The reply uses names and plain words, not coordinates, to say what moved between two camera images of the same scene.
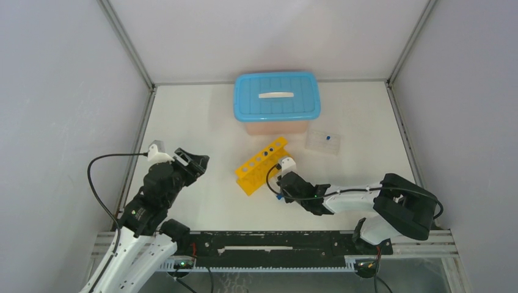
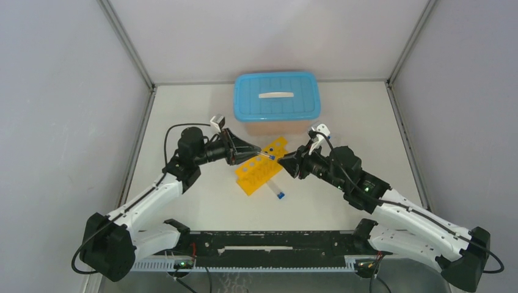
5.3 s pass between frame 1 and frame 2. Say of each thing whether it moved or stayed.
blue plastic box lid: stayed
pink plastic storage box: stayed
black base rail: stayed
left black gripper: moved
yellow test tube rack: stayed
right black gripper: moved
